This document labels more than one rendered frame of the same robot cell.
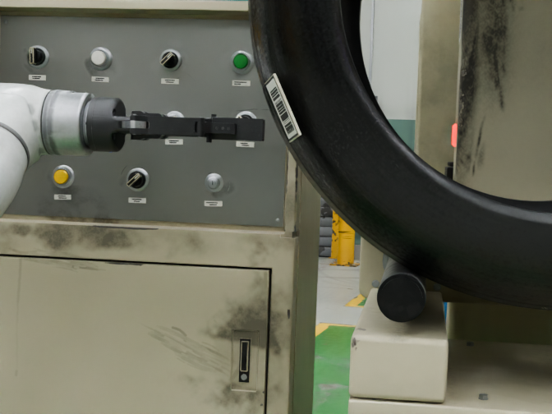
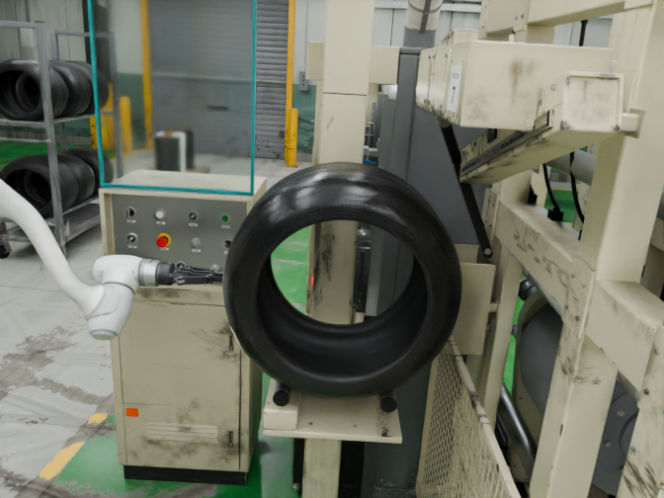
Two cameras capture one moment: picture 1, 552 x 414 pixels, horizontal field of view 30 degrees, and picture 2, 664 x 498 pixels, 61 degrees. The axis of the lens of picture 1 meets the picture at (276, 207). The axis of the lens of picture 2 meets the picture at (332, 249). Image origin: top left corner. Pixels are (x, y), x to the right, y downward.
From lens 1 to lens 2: 0.77 m
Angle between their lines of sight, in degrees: 17
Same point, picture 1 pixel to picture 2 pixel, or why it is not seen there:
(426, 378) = (290, 423)
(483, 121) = (322, 285)
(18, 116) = (127, 277)
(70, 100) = (150, 268)
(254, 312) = not seen: hidden behind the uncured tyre
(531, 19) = (341, 247)
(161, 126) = (191, 281)
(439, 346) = (293, 414)
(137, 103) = (179, 233)
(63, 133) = (148, 282)
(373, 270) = not seen: hidden behind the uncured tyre
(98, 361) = (168, 342)
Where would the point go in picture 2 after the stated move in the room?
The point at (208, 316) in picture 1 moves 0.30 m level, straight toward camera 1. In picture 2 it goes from (214, 325) to (213, 365)
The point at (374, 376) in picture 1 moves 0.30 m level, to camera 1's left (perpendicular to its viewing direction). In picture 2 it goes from (272, 423) to (153, 426)
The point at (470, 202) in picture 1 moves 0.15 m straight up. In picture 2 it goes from (303, 374) to (305, 320)
